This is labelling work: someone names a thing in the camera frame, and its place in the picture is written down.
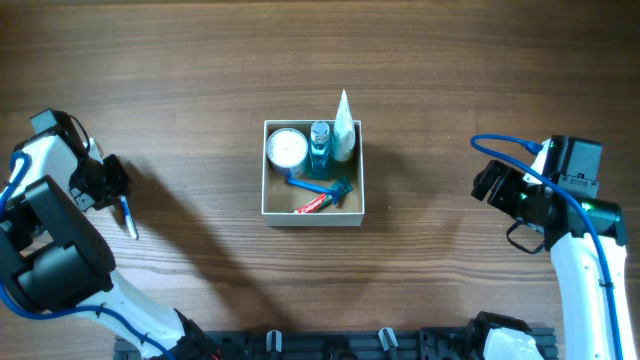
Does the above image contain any white blue toothbrush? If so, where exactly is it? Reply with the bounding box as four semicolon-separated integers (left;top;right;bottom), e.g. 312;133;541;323
119;195;139;240

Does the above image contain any blue cable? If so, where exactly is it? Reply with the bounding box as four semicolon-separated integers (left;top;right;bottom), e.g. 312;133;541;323
469;133;624;360
0;151;176;360

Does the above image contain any white cardboard box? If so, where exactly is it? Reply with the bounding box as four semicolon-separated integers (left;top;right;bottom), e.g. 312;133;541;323
261;120;366;227

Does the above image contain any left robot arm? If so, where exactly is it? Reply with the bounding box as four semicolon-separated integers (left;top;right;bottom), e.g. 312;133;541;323
1;108;222;359

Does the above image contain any left blue cable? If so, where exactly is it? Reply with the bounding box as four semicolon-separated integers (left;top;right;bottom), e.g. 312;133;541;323
0;151;176;360

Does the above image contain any blue mouthwash bottle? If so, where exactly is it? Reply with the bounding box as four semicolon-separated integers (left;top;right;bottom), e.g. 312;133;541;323
309;121;332;179

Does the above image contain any right blue cable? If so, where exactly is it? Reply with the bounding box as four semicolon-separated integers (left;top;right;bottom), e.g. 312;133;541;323
469;133;624;360

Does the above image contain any Colgate toothpaste tube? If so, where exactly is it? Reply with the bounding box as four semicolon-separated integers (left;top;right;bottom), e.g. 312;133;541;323
294;179;352;214

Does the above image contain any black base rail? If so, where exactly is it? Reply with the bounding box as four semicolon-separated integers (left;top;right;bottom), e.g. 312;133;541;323
113;327;557;360

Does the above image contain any cotton swab jar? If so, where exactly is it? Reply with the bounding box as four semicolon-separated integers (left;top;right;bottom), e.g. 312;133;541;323
266;128;309;178

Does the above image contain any blue disposable razor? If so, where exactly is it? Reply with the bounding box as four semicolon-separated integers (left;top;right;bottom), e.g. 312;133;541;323
286;178;346;205

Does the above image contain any white lotion tube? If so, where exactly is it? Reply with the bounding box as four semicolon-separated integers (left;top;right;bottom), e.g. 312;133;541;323
331;90;355;162

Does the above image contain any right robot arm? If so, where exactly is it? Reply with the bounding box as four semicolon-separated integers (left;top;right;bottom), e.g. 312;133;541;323
470;134;637;359

